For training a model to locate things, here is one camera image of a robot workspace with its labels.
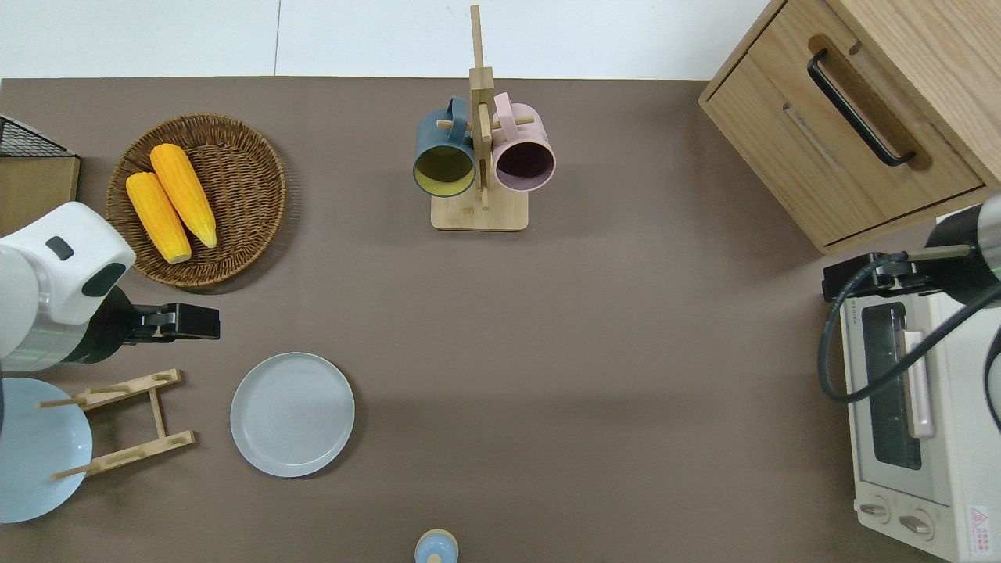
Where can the wooden plate rack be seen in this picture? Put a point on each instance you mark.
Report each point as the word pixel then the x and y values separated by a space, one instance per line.
pixel 148 447

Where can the yellow corn cob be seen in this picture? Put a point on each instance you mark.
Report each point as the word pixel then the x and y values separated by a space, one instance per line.
pixel 156 215
pixel 184 191

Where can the brown table mat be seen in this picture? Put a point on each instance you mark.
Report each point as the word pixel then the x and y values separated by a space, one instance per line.
pixel 586 352

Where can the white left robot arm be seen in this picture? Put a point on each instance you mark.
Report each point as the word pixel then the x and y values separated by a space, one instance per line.
pixel 55 281

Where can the brown wicker basket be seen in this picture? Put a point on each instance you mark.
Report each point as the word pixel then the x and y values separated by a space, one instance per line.
pixel 242 195

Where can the cream toaster oven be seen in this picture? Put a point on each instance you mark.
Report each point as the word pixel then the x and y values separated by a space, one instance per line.
pixel 962 407

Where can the wooden drawer cabinet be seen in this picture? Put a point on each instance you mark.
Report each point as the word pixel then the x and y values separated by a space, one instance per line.
pixel 790 141

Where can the gray plate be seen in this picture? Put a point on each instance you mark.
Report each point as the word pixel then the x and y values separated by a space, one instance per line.
pixel 293 414

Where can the pink mug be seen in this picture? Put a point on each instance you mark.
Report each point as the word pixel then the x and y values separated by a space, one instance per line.
pixel 528 137

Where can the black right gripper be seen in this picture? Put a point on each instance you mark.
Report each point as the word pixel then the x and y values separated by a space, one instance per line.
pixel 958 270

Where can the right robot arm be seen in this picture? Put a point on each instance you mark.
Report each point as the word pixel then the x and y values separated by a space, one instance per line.
pixel 993 234

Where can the light blue plate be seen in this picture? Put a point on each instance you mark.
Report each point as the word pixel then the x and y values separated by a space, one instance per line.
pixel 35 453

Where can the dark teal mug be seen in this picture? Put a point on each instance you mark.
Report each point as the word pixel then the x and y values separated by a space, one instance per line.
pixel 438 141

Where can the wooden mug tree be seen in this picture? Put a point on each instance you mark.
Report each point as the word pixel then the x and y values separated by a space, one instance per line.
pixel 478 215

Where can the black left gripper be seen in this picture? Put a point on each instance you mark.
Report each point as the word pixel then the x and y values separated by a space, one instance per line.
pixel 105 328

